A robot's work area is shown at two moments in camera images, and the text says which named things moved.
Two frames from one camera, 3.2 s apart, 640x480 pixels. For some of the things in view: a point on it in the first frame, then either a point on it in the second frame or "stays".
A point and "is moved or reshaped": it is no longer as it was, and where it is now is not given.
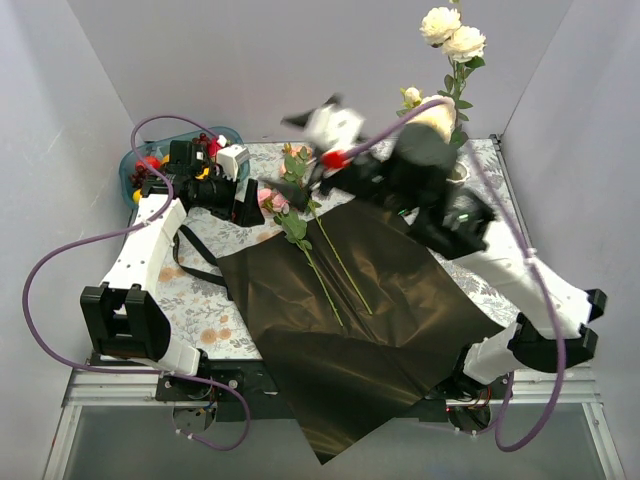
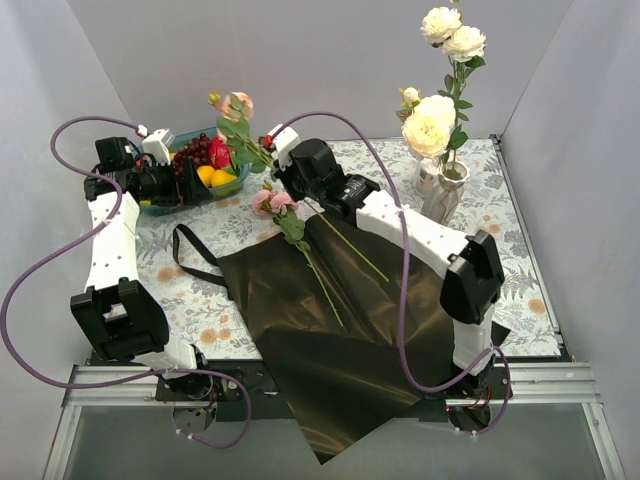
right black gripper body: (321, 176) → (282, 176)
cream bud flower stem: (463, 45) stays
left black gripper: (239, 206) → (179, 185)
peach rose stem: (293, 165) is moved or reshaped
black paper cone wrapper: (362, 317) stays
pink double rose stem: (295, 228) stays
